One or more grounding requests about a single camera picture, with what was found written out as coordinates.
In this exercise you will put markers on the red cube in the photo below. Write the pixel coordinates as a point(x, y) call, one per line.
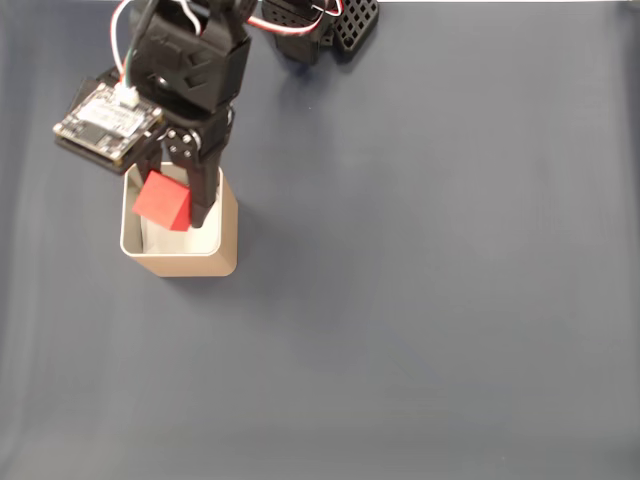
point(160, 200)

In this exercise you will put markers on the tan square metal box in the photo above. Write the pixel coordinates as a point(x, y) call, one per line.
point(195, 262)

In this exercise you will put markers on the white tissue paper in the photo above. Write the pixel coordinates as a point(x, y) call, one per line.
point(200, 240)

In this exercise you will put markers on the camera circuit board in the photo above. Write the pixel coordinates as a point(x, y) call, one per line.
point(105, 125)

